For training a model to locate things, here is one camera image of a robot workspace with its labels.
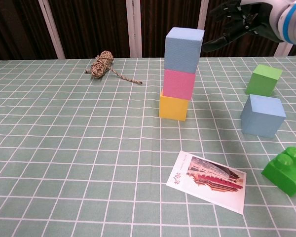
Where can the yellow foam cube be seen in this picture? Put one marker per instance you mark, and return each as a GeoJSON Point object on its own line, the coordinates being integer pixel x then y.
{"type": "Point", "coordinates": [172, 107]}

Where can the green checked tablecloth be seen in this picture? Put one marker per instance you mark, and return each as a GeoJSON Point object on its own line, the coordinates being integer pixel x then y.
{"type": "Point", "coordinates": [64, 148]}

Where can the dark brown curtain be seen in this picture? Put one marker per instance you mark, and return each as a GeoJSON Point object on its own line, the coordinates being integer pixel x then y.
{"type": "Point", "coordinates": [93, 24]}

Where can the blue foam cube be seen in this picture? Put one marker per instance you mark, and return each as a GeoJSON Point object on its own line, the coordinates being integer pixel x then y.
{"type": "Point", "coordinates": [181, 51]}
{"type": "Point", "coordinates": [261, 118]}

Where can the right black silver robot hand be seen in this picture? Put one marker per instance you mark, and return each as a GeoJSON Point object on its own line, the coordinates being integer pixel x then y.
{"type": "Point", "coordinates": [256, 17]}

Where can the green two-stud toy brick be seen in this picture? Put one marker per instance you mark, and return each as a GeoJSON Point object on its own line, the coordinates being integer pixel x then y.
{"type": "Point", "coordinates": [286, 175]}

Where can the pink foam cube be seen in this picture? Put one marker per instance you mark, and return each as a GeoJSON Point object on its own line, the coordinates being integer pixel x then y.
{"type": "Point", "coordinates": [178, 84]}

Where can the picture postcard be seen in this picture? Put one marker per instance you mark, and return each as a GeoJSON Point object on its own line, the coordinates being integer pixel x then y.
{"type": "Point", "coordinates": [207, 182]}

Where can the green foam cube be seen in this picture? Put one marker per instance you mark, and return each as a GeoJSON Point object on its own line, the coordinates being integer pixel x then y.
{"type": "Point", "coordinates": [262, 81]}

